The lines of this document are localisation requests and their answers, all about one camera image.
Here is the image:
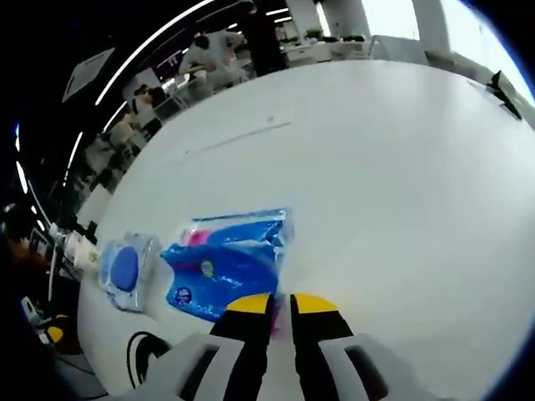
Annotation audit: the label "blue packet pink print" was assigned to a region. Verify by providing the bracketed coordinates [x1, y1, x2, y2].
[160, 206, 297, 338]

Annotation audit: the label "black cable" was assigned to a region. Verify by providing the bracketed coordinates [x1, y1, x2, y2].
[125, 330, 173, 390]

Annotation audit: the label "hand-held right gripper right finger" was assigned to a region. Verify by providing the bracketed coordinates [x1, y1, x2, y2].
[291, 292, 427, 401]

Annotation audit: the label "pale blue wipes pack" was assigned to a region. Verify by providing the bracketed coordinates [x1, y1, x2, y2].
[98, 231, 163, 313]

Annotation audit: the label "black clamp stand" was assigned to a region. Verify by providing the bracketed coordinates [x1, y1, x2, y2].
[486, 69, 524, 121]

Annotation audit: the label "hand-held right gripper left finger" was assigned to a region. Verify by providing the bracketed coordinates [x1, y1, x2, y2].
[125, 292, 275, 401]

